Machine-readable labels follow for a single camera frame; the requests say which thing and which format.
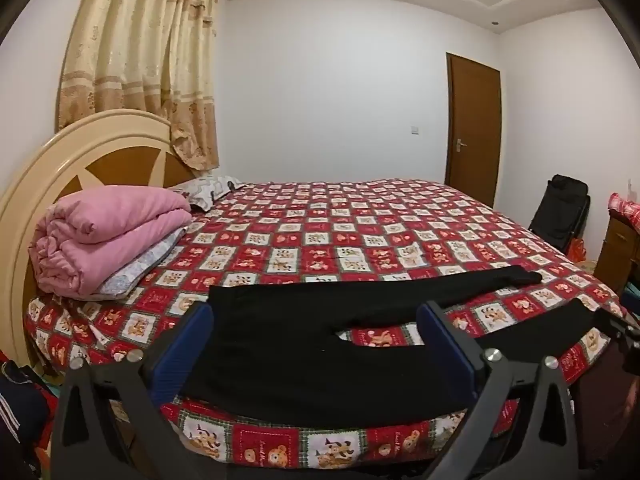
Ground brown wooden cabinet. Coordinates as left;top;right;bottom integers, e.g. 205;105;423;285
595;210;640;291

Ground brown wooden door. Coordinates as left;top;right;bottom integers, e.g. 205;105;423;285
444;52;502;208

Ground red checkered cloth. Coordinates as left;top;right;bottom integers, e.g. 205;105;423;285
607;191;640;233

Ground grey floral folded blanket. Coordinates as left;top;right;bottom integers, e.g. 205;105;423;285
97;227;188;295

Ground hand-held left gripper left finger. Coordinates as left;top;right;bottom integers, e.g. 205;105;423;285
52;304;216;480

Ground pink folded quilt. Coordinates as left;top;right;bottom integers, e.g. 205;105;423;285
29;189;193;297

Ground beige patterned curtain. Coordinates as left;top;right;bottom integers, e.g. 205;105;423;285
56;0;221;171

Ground cream and brown headboard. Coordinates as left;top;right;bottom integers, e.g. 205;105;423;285
0;109;198;376

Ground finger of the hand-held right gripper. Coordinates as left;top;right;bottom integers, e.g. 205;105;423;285
592;310;640;356

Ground bed with red patchwork cover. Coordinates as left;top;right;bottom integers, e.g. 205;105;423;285
25;177;628;473

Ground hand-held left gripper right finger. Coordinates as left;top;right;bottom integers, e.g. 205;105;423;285
416;301;581;480

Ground black pants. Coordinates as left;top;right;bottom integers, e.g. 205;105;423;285
175;266;608;428

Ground patterned pillow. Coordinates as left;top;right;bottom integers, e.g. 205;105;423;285
167;175;246;211

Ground dark white-striped jacket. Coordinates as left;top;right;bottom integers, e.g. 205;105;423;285
0;360;53;480

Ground black folding chair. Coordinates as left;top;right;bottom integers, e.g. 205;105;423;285
527;175;590;253

